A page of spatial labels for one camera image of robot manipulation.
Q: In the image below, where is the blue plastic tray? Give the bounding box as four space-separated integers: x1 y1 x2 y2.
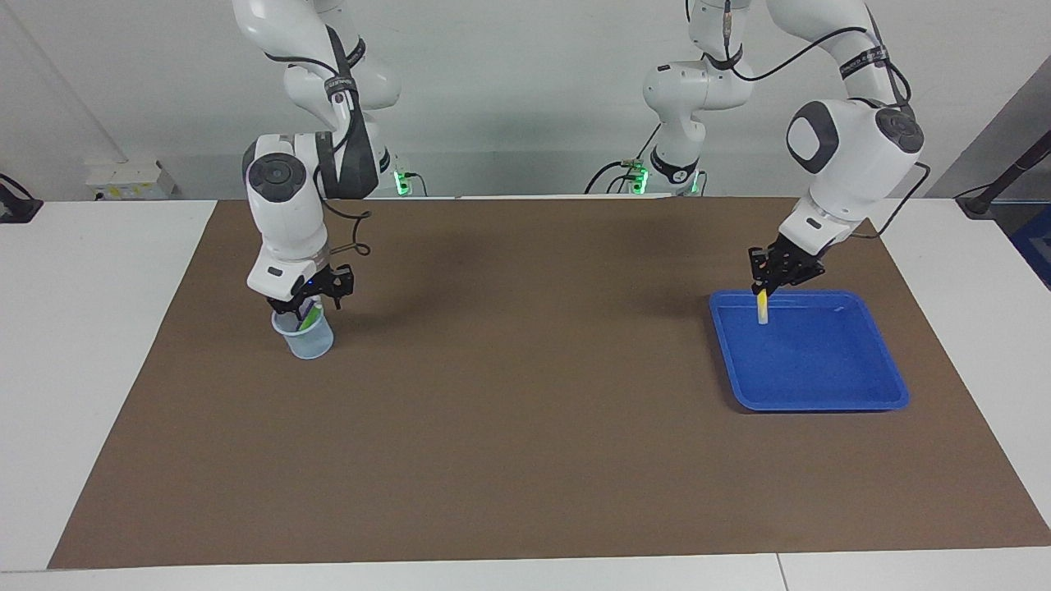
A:
709 289 911 413

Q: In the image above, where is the translucent plastic cup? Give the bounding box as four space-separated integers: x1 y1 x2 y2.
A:
272 300 335 360

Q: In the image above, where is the white socket box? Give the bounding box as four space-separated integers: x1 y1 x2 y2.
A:
85 160 177 200

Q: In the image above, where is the black stand pole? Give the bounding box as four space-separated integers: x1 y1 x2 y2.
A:
957 130 1051 219

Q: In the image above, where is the blue box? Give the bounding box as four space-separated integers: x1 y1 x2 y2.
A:
1008 204 1051 290

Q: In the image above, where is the brown table mat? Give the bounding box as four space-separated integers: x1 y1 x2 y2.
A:
48 195 1051 570

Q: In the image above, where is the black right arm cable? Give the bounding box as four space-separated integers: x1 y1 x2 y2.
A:
263 49 372 257

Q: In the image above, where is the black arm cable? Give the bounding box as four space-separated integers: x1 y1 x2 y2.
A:
723 0 933 241
263 49 372 257

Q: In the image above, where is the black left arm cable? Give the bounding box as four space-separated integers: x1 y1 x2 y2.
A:
723 0 933 241

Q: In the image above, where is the black base cable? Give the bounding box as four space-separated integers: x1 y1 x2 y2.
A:
585 123 662 195

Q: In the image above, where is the black clamp mount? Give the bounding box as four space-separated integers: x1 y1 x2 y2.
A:
0 174 44 224

